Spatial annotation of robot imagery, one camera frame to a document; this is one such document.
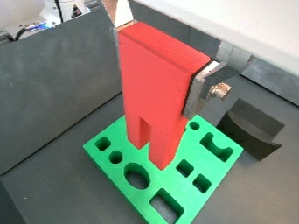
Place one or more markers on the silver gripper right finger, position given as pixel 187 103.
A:
pixel 207 82

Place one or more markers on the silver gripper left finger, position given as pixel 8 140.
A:
pixel 119 13

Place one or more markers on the red double-square peg block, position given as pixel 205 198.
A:
pixel 158 65

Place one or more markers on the dark grey arch-shaped block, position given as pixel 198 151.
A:
pixel 251 128

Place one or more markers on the green shape-sorting insertion board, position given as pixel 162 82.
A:
pixel 167 195

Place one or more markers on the white robot base with cables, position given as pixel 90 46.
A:
pixel 19 13

